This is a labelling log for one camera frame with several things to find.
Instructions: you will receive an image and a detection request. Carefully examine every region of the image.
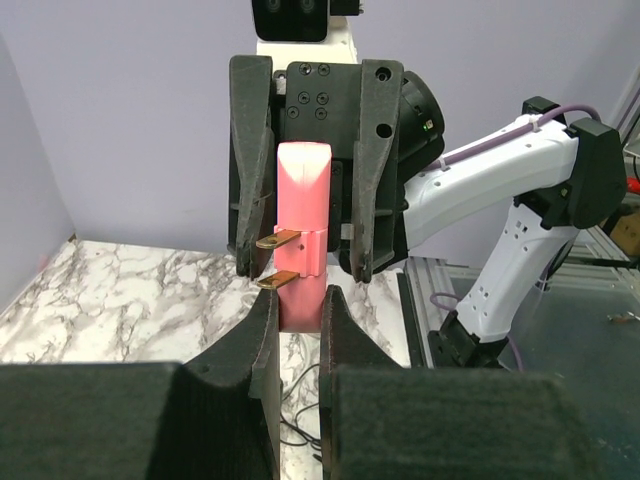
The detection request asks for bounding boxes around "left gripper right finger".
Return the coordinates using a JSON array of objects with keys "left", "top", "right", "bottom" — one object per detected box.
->
[{"left": 319, "top": 286, "right": 639, "bottom": 479}]

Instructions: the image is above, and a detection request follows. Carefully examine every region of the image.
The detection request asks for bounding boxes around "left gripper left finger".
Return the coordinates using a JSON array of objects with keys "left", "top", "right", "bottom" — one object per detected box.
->
[{"left": 1, "top": 291, "right": 280, "bottom": 479}]

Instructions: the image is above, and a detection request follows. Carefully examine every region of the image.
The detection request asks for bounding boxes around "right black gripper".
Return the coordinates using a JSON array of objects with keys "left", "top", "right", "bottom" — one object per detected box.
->
[{"left": 227, "top": 53, "right": 409, "bottom": 285}]

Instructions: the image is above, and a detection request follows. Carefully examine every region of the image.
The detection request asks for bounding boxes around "coral pink square charger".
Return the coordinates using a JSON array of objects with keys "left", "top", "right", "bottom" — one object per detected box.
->
[{"left": 256, "top": 142, "right": 332, "bottom": 333}]

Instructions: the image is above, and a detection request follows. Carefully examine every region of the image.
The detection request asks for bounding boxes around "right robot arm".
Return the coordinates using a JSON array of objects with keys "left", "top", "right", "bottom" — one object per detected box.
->
[{"left": 229, "top": 55, "right": 626, "bottom": 367}]

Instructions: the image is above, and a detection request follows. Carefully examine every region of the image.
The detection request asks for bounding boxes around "thin black cable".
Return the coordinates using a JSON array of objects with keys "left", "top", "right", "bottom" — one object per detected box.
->
[{"left": 279, "top": 329, "right": 326, "bottom": 461}]

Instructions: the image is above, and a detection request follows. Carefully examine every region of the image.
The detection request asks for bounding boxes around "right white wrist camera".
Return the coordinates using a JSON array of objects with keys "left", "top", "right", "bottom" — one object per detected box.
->
[{"left": 251, "top": 0, "right": 363, "bottom": 70}]

